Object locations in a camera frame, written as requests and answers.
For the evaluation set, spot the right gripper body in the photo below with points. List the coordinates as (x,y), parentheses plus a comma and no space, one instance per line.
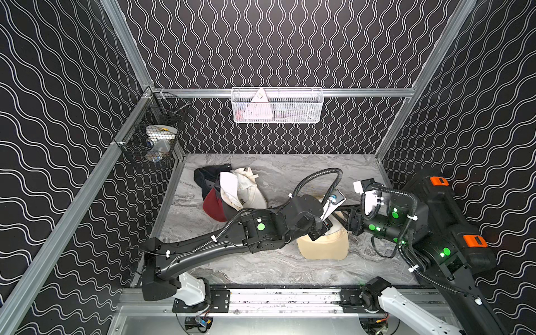
(374,225)

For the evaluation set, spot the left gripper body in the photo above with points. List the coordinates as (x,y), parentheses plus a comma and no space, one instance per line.
(320,228)

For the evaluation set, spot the tan baseball cap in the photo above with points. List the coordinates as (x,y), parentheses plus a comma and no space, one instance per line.
(334,245)

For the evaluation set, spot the cream baseball cap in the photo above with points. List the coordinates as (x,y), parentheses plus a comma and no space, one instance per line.
(248,193)

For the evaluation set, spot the red baseball cap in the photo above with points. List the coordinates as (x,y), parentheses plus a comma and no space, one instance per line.
(213,206)

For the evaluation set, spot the navy baseball cap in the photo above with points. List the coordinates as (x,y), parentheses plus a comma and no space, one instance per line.
(206,177)

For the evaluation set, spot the white baseball cap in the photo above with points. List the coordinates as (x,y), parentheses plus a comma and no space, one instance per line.
(229,190)

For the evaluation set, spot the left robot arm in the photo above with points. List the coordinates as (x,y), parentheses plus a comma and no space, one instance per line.
(249,230)

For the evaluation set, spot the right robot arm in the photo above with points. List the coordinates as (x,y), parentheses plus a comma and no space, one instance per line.
(400,216)

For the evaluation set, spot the black orange tool case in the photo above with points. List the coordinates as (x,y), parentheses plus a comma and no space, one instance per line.
(447,242)

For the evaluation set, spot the pink triangular card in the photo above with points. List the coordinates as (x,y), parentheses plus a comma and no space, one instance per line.
(259,108)

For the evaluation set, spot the white wire basket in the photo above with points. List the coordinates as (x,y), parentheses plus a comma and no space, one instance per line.
(290,105)

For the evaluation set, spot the black wire basket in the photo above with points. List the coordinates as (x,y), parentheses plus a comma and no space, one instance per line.
(164,109)

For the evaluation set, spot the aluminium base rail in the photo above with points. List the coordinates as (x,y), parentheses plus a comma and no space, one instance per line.
(255,302)

